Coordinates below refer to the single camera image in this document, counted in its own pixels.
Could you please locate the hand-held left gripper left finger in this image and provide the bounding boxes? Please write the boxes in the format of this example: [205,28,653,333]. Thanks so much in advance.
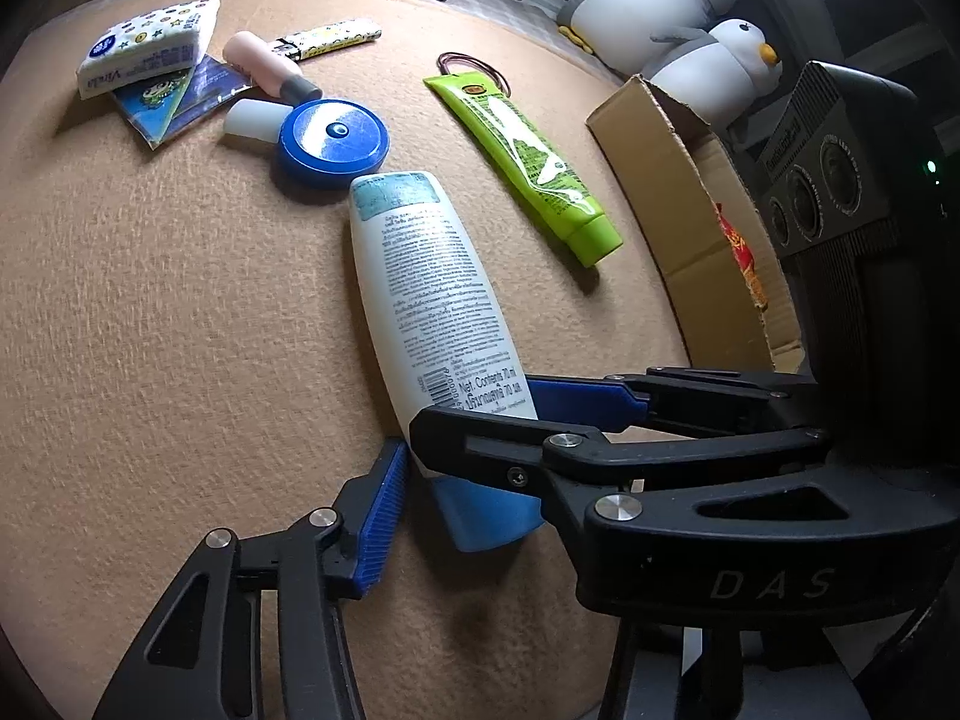
[94,437,411,720]

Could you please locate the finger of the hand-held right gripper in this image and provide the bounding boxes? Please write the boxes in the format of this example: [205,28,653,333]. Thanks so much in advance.
[523,366,820,437]
[409,405,960,622]

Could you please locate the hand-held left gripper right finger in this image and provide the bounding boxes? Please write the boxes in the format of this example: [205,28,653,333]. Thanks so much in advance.
[604,611,871,720]

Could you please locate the white lotion bottle blue cap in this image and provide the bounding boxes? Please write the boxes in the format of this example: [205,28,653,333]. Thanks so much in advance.
[349,171,546,554]

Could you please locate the cardboard box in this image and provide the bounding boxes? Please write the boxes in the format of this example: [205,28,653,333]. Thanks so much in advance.
[585,73,812,374]

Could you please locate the green tube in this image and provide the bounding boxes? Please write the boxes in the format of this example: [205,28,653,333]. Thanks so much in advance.
[422,71,623,269]

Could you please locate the blue round jar lid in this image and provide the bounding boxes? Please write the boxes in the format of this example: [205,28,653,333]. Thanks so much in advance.
[274,99,392,192]

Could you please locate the small white jar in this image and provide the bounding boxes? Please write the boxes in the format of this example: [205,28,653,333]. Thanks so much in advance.
[223,96,292,143]

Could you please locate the dark blue sachet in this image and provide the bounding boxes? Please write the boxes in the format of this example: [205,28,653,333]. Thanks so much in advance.
[171,56,256,126]

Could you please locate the blue green cartoon sachet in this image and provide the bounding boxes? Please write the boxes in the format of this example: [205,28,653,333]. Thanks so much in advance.
[112,64,200,149]

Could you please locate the white patterned tissue pack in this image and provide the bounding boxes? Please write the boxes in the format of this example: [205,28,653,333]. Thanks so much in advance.
[75,0,221,100]

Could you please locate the red snack packet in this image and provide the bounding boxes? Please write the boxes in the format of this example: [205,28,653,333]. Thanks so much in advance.
[712,202,772,312]

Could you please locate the small penguin plush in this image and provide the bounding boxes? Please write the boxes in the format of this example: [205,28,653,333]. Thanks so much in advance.
[643,19,785,128]

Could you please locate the large penguin plush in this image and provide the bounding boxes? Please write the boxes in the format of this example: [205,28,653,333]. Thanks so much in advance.
[555,0,745,80]

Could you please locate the patterned white lighter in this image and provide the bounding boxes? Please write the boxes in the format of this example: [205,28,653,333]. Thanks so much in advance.
[271,19,382,61]

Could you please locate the pink bottle grey cap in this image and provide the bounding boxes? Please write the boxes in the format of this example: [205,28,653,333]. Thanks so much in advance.
[223,30,323,102]

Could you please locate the brown hair ties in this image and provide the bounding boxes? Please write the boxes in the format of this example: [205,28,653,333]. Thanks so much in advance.
[437,52,515,95]

